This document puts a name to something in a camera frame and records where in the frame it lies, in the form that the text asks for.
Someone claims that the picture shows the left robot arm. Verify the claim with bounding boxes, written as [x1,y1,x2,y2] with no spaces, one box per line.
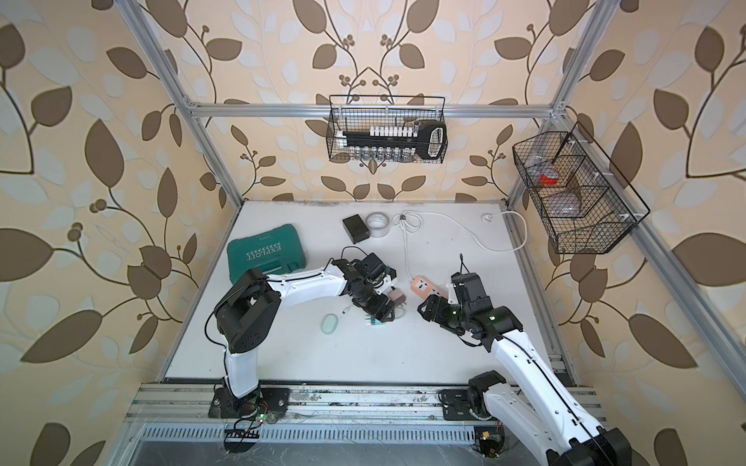
[212,254,397,401]

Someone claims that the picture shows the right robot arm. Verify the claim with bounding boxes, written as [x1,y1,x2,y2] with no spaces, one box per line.
[418,273,633,465]

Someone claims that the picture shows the orange power strip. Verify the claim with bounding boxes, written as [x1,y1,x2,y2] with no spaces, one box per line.
[411,276,449,300]

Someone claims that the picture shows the black box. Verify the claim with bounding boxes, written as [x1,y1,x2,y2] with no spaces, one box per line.
[342,214,370,245]

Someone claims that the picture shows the clear tape roll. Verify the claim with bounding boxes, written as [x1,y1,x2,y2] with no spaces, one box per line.
[365,212,392,238]

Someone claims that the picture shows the mint earbud case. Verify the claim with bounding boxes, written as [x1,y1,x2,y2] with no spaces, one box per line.
[321,314,339,336]

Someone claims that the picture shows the green tool case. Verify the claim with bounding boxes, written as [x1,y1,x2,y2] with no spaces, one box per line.
[227,224,307,283]

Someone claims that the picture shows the black white tool set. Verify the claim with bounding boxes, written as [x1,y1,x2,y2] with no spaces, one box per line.
[326,120,448,161]

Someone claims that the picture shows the red white item in basket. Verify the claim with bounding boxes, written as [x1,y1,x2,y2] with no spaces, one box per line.
[537,162,561,188]

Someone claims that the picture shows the white power strip cable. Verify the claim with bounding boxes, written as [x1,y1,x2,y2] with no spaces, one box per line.
[391,209,528,280]

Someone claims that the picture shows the back wire basket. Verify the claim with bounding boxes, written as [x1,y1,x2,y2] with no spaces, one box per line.
[326,93,448,163]

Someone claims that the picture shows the wire basket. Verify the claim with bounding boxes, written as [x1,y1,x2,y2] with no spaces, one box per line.
[512,122,651,254]
[326,93,448,163]

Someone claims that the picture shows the right wire basket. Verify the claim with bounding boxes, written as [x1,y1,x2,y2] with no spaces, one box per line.
[512,122,651,254]

